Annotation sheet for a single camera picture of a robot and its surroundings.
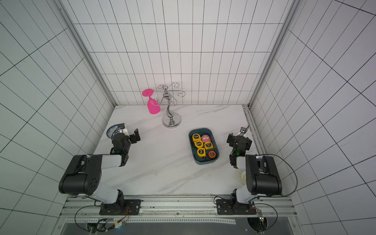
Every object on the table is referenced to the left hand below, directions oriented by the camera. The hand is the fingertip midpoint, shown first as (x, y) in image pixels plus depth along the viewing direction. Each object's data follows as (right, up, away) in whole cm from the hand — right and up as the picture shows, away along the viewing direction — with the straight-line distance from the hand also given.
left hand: (130, 132), depth 95 cm
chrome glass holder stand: (+24, +7, +15) cm, 29 cm away
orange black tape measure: (+53, -13, -6) cm, 55 cm away
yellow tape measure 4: (+47, -12, -5) cm, 48 cm away
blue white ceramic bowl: (-15, +1, +5) cm, 15 cm away
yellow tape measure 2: (+45, -8, 0) cm, 46 cm away
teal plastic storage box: (+46, -17, -8) cm, 50 cm away
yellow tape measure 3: (+52, -9, -2) cm, 52 cm away
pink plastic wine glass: (+14, +17, +4) cm, 23 cm away
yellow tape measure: (+44, -4, +3) cm, 44 cm away
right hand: (+69, -1, -1) cm, 69 cm away
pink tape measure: (+50, -5, +3) cm, 51 cm away
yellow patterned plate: (+70, -24, -11) cm, 75 cm away
